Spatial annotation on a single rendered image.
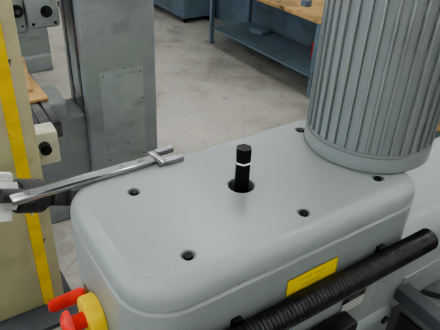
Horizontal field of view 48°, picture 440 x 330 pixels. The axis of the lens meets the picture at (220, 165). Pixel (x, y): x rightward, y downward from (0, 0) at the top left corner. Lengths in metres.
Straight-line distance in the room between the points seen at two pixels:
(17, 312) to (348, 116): 2.62
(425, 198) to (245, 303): 0.48
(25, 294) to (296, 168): 2.45
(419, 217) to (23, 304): 2.50
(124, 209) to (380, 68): 0.38
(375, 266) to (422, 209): 0.25
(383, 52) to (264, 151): 0.23
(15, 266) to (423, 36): 2.51
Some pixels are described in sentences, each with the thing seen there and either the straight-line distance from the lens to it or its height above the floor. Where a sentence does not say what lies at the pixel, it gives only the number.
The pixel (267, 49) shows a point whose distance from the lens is 6.42.
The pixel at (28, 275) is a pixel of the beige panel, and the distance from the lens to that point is 2.96.
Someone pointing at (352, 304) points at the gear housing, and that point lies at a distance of 0.85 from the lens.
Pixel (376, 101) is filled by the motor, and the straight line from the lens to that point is 0.71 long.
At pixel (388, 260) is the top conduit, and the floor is 1.80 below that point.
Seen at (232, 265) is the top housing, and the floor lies 1.88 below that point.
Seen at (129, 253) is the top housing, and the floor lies 1.89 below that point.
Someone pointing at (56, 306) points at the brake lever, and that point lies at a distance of 0.79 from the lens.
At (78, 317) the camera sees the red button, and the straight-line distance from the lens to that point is 0.68.
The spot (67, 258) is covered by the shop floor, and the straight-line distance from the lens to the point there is 3.44.
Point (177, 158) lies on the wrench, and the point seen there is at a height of 1.90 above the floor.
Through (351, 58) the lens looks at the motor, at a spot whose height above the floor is 2.05.
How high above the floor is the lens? 2.28
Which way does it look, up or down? 32 degrees down
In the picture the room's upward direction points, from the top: 3 degrees clockwise
